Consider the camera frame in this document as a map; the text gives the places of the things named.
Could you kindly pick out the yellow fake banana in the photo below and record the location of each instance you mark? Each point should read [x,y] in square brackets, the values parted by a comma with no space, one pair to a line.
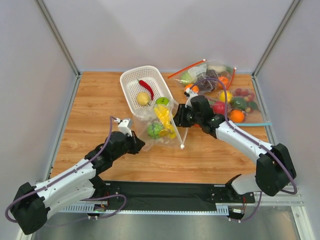
[163,114]

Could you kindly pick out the zip bag red seal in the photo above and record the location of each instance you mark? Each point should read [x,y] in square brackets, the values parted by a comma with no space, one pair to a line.
[217,105]
[205,75]

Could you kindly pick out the right zip bag blue seal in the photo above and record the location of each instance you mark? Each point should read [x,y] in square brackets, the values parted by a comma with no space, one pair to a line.
[244,108]

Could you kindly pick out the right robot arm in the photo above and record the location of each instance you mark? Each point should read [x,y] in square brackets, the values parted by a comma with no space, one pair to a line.
[274,168]

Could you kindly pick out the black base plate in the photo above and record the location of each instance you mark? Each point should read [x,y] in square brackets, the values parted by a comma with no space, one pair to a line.
[172,196]

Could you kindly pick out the middle zip bag red seal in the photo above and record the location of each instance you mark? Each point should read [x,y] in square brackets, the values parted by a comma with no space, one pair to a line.
[217,105]

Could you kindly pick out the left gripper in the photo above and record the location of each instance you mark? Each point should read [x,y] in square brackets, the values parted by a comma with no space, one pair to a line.
[136,144]

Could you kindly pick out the back zip bag red seal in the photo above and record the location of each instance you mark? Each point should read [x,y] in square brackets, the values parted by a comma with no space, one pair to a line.
[205,75]

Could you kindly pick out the white perforated plastic basket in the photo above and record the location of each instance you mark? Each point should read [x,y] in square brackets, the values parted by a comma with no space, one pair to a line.
[144,79]

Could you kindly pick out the loose orange fake fruit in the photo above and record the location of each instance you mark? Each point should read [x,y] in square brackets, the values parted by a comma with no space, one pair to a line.
[191,88]

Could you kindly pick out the clear dotted zip bag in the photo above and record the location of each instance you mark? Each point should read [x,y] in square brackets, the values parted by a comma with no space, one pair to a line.
[145,116]

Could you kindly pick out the slotted cable duct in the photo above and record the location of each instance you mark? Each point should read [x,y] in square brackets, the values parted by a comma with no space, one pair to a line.
[92,208]

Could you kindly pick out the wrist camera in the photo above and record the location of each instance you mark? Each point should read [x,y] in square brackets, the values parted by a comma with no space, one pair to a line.
[189,94]
[125,126]

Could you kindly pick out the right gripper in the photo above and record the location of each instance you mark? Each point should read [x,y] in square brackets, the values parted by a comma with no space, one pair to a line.
[180,119]

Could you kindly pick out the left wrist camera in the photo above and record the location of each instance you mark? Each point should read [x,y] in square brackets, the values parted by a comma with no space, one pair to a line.
[125,126]

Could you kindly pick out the red fake chili pepper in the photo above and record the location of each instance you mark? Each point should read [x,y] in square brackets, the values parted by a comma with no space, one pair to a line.
[147,87]

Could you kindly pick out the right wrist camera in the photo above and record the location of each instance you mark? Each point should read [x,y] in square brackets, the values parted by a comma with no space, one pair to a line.
[189,94]

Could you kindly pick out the green fake apple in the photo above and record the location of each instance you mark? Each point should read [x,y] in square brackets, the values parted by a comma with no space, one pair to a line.
[162,101]

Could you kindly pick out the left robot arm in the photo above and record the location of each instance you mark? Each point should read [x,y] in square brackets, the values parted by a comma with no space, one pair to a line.
[33,205]

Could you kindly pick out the green fake fruit black stripe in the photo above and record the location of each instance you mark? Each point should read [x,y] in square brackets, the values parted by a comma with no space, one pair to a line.
[154,129]

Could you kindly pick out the yellow fake pear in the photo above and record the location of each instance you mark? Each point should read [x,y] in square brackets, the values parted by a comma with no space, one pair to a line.
[143,98]

